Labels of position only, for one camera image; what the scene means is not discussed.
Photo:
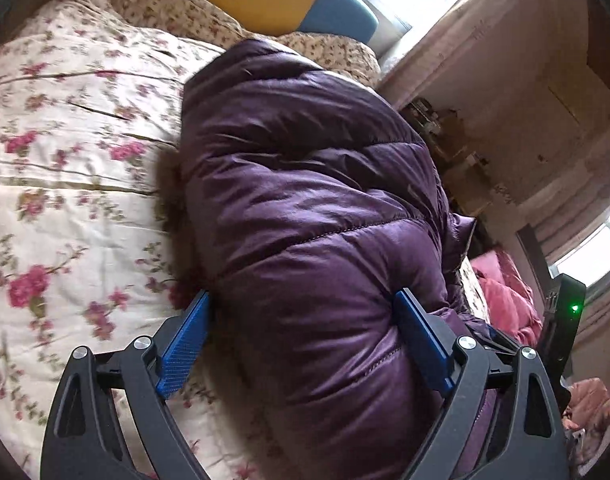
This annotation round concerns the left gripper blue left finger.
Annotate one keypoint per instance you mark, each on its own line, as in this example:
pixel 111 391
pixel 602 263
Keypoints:
pixel 83 439

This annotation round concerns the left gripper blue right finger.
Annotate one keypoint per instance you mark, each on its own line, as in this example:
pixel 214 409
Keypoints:
pixel 499 418

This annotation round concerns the purple quilted down jacket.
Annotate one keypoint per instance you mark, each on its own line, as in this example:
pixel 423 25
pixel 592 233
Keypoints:
pixel 312 202

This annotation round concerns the bright side window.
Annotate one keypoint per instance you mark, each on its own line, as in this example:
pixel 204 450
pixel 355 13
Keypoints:
pixel 589 261

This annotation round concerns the red crumpled blanket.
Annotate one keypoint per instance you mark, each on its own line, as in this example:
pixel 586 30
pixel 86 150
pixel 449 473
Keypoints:
pixel 510 300

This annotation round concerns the dark wooden cluttered shelf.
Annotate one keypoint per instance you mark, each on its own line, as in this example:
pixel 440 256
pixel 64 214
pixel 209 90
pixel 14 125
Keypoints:
pixel 466 175

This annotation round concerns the pink window curtain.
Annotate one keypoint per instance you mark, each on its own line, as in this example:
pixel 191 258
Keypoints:
pixel 412 64

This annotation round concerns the cream floral quilt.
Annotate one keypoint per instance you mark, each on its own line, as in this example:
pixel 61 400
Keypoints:
pixel 96 246

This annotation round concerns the small-floral beige pillow cover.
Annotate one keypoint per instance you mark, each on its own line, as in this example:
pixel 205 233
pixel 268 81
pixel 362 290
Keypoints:
pixel 203 21

